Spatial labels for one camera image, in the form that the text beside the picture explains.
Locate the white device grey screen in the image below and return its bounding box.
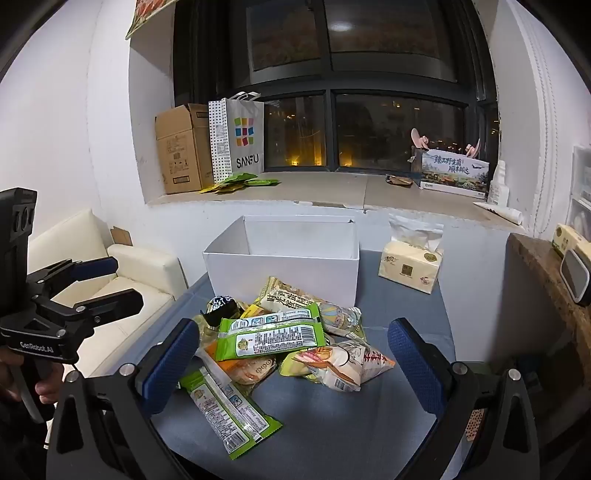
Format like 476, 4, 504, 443
559, 248, 591, 308

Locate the small yellow box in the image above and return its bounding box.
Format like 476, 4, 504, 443
551, 223, 583, 260

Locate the yellow tissue pack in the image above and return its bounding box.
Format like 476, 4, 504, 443
378, 213, 445, 295

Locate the orange rice cracker packet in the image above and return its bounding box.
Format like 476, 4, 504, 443
203, 339, 279, 386

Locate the brown marbled side table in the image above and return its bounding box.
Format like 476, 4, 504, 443
507, 232, 591, 370

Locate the white cardboard box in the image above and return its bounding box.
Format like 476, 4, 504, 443
202, 215, 361, 308

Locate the person's left hand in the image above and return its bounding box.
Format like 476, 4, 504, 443
0, 345, 64, 409

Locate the brown cardboard box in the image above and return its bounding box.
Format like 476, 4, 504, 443
154, 103, 216, 195

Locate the floral printed board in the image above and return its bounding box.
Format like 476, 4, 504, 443
125, 0, 179, 40

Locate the landscape printed box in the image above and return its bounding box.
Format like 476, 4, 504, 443
420, 148, 491, 200

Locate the wide green snack packet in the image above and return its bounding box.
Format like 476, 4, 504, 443
217, 302, 328, 361

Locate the orange dotted cloth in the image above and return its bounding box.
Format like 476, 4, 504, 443
465, 407, 486, 443

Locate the beige snack packet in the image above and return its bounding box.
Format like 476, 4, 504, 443
255, 276, 321, 315

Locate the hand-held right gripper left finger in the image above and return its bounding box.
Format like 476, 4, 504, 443
46, 318, 201, 480

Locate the white plastic bottle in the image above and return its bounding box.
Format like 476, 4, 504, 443
486, 160, 509, 206

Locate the person's left forearm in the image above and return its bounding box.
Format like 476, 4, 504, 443
0, 392, 54, 480

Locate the pile of green sachets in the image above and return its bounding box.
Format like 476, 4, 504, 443
198, 172, 281, 195

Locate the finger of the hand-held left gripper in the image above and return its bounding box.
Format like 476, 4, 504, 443
32, 288, 145, 334
27, 257, 119, 296

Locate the white red snack packet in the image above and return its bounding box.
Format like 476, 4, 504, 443
280, 338, 396, 393

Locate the colourful foil snack packet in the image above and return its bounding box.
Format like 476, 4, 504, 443
318, 301, 363, 339

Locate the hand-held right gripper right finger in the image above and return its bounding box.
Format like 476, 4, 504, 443
388, 318, 542, 480

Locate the white dotted shopping bag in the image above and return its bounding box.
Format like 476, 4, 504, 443
208, 91, 265, 184

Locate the dark window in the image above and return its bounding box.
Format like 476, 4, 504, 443
172, 0, 502, 175

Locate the white drawer unit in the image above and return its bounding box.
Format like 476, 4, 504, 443
570, 145, 591, 228

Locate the cream sofa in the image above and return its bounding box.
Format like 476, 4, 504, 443
27, 208, 188, 377

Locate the long green snack packet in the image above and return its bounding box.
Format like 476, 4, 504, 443
179, 367, 284, 461

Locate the black snack packet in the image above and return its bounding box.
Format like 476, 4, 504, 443
204, 295, 238, 326

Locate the rolled white paper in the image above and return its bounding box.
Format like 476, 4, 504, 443
472, 200, 526, 227

